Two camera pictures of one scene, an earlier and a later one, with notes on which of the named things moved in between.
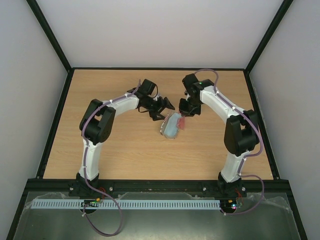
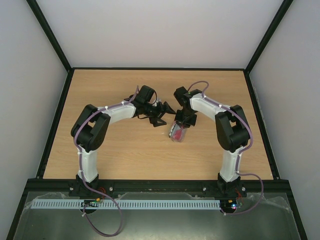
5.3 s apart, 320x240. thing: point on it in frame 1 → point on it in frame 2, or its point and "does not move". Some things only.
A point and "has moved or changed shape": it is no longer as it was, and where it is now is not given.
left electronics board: x=91 y=203 does not move
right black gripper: x=187 y=108 → x=186 y=119
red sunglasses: x=181 y=122 has moved or changed shape
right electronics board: x=228 y=206 does not move
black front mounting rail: x=157 y=186 does not move
